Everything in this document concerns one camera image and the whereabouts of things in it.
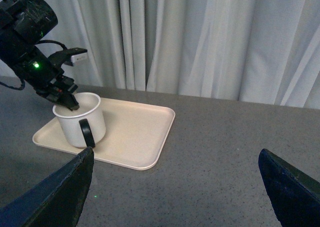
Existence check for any light grey curtain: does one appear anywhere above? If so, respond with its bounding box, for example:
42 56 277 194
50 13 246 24
0 0 320 110

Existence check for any beige rectangular tray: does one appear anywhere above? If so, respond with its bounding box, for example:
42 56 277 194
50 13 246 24
32 92 176 171

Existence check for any white mug with black handle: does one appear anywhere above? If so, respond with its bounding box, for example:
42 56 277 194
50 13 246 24
52 92 106 148

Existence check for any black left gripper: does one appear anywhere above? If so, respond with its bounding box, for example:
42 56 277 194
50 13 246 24
12 47 80 111

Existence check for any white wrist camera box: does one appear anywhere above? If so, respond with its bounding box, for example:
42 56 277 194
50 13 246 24
70 52 88 65

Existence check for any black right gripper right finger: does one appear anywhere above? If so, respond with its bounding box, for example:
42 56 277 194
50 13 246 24
258 148 320 227

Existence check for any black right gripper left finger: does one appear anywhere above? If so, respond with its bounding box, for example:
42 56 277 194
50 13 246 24
0 147 94 227

